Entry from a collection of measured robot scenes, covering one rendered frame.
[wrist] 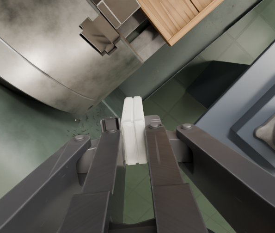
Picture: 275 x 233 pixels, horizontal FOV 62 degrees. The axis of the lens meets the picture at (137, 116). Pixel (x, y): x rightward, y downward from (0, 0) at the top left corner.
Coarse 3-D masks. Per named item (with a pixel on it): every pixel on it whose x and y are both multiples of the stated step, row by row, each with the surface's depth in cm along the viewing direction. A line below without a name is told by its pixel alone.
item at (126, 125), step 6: (126, 102) 19; (132, 102) 19; (126, 108) 17; (132, 108) 17; (126, 114) 16; (132, 114) 16; (126, 120) 15; (132, 120) 15; (126, 126) 14; (132, 126) 14; (126, 132) 14; (132, 132) 14; (126, 138) 14; (132, 138) 14; (126, 144) 15; (132, 144) 15; (126, 150) 15; (132, 150) 15; (126, 156) 15; (132, 156) 15; (126, 162) 15; (132, 162) 15
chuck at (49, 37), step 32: (0, 0) 21; (32, 0) 22; (64, 0) 22; (0, 32) 22; (32, 32) 23; (64, 32) 24; (64, 64) 26; (96, 64) 28; (128, 64) 31; (96, 96) 33
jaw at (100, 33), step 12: (96, 0) 25; (108, 0) 25; (120, 0) 26; (132, 0) 26; (108, 12) 26; (120, 12) 26; (132, 12) 27; (84, 24) 24; (96, 24) 25; (108, 24) 25; (120, 24) 27; (84, 36) 25; (96, 36) 26; (108, 36) 26; (108, 48) 27
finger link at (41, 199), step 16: (64, 144) 13; (80, 144) 12; (48, 160) 11; (64, 160) 11; (32, 176) 10; (48, 176) 10; (64, 176) 10; (80, 176) 13; (16, 192) 9; (32, 192) 9; (48, 192) 9; (64, 192) 10; (80, 192) 12; (0, 208) 8; (16, 208) 8; (32, 208) 8; (48, 208) 9; (64, 208) 10; (0, 224) 7; (16, 224) 8; (32, 224) 8; (48, 224) 9
